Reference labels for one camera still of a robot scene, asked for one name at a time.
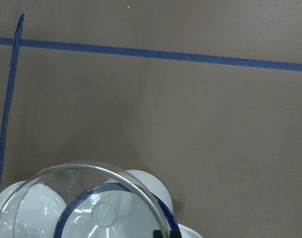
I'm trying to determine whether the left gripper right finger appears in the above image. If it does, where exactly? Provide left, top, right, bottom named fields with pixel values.
left=169, top=231, right=181, bottom=238

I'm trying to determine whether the white enamel mug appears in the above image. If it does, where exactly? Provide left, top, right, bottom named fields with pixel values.
left=53, top=170, right=203, bottom=238

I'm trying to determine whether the clear glass funnel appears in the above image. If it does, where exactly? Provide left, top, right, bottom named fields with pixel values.
left=0, top=164, right=170, bottom=238

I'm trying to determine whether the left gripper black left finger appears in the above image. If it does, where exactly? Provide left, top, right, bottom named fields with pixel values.
left=153, top=230, right=163, bottom=238

